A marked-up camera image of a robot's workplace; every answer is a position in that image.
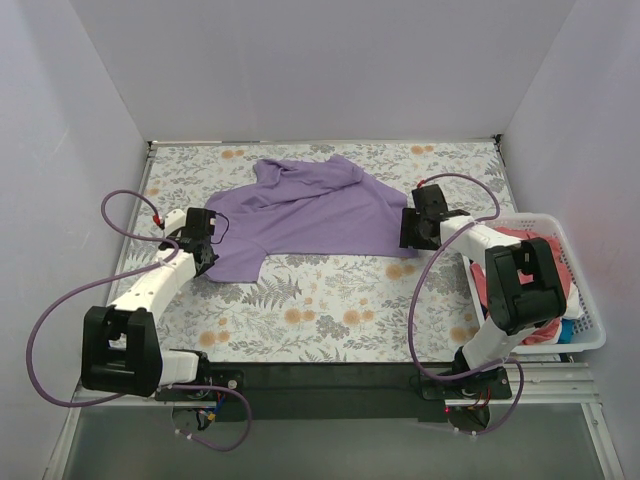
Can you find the white plastic laundry basket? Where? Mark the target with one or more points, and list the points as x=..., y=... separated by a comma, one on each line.
x=589, y=333

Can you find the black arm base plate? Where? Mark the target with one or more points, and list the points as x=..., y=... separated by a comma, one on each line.
x=321, y=391

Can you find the purple t shirt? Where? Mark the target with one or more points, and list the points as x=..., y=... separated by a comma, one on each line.
x=296, y=207

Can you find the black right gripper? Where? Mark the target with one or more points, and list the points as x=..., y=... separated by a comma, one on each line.
x=410, y=228

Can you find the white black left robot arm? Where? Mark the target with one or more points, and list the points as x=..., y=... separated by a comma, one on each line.
x=121, y=352

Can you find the floral patterned table mat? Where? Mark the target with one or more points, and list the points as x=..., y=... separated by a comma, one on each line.
x=320, y=308

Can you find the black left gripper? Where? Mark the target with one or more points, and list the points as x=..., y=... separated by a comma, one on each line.
x=205, y=255

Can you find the aluminium table frame rail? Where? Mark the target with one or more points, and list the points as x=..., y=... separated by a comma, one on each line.
x=556, y=431

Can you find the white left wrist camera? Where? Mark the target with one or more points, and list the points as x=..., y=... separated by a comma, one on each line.
x=171, y=222

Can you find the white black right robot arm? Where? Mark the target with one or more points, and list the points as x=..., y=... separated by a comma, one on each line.
x=490, y=347

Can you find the white garment in basket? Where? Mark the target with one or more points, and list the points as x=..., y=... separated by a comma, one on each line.
x=574, y=310

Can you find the blue garment in basket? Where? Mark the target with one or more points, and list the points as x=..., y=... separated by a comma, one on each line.
x=565, y=331

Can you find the pink t shirt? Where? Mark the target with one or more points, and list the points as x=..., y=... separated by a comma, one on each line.
x=524, y=287

